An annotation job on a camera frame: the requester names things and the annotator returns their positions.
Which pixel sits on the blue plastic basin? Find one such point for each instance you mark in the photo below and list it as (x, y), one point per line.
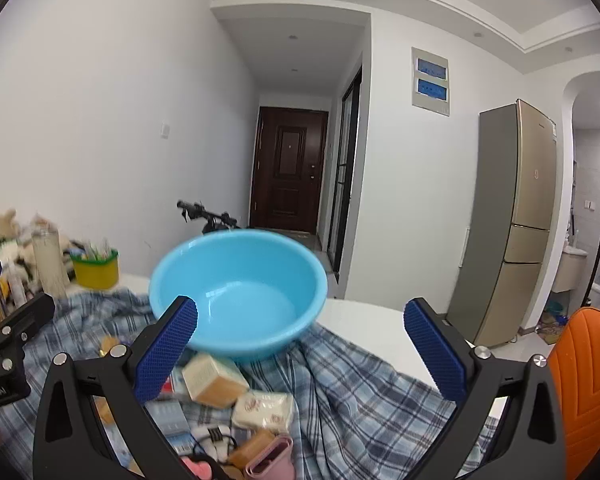
(240, 280)

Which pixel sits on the black plush with pink bow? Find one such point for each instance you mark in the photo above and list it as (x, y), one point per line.
(197, 470)

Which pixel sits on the dark wooden door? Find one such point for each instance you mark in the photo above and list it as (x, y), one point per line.
(287, 175)

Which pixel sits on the tall beige speckled tumbler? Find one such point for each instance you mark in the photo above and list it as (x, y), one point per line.
(50, 265)

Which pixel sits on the black scooter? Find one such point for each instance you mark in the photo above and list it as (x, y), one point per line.
(205, 212)

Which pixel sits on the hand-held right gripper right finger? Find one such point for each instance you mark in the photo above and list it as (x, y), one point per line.
(435, 350)

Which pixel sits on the white tissue packet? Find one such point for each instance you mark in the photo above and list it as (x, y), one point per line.
(262, 410)

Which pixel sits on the black-framed glass door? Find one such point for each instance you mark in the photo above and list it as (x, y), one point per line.
(345, 175)

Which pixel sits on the blue plaid cloth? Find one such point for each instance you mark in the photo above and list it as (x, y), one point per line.
(360, 410)

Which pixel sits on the light blue illustrated box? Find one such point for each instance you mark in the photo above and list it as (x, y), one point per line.
(166, 417)

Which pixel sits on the white washbasin cabinet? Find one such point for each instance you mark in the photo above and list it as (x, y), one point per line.
(570, 270)

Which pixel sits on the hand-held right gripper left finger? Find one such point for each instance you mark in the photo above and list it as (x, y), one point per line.
(167, 347)

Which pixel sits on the yellow green-rimmed container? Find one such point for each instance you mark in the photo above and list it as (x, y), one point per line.
(97, 275)

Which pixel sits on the wall electrical panel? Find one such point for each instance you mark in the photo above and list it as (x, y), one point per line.
(430, 80)

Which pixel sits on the beige plush toy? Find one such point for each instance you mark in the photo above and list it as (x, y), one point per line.
(2, 227)

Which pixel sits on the orange chair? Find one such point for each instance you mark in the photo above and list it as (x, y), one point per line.
(590, 385)

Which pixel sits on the bundle of small sachets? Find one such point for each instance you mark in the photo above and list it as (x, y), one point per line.
(97, 252)

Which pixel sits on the brown leather pouch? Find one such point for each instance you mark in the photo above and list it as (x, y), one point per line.
(272, 457)

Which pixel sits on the beige orange box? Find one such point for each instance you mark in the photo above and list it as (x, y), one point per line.
(212, 380)
(252, 447)

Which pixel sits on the gold refrigerator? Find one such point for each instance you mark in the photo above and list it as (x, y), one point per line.
(510, 210)

